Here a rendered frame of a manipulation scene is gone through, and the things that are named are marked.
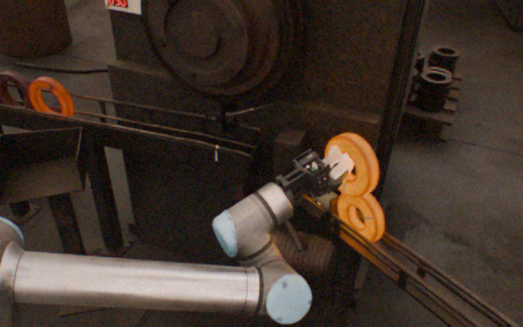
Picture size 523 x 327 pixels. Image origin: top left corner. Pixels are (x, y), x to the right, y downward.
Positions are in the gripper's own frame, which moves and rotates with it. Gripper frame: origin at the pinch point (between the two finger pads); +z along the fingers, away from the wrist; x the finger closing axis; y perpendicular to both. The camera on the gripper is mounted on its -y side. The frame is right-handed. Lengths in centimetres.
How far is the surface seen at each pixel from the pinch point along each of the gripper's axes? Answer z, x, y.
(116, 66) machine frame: -28, 90, 2
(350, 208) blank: 0.2, 3.3, -22.1
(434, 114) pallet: 133, 87, -120
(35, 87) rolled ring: -56, 111, -2
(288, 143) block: -0.9, 28.6, -13.1
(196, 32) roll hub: -12, 43, 25
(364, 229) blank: -0.9, -3.7, -23.8
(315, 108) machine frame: 12.0, 31.1, -9.1
